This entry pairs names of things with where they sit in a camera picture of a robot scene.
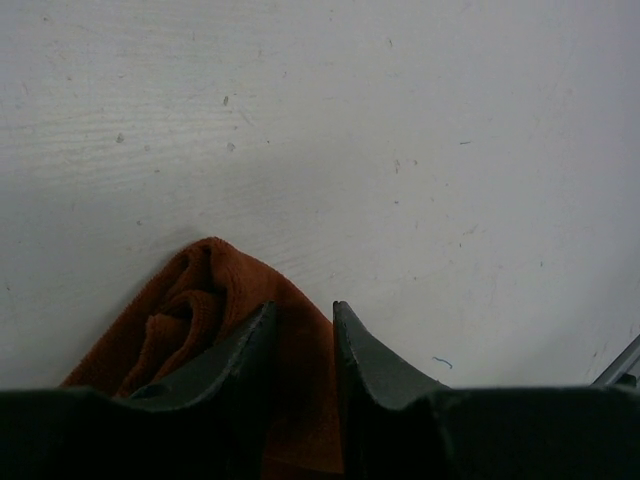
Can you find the aluminium table edge rail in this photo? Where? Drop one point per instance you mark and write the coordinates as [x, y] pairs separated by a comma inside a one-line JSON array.
[[624, 370]]

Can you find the brown microfiber towel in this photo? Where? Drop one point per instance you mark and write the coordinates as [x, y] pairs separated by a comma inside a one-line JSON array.
[[197, 300]]

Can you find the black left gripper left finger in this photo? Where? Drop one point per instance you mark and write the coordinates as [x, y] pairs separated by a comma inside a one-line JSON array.
[[206, 420]]

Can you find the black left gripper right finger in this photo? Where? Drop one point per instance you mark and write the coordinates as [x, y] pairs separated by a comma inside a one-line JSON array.
[[398, 423]]

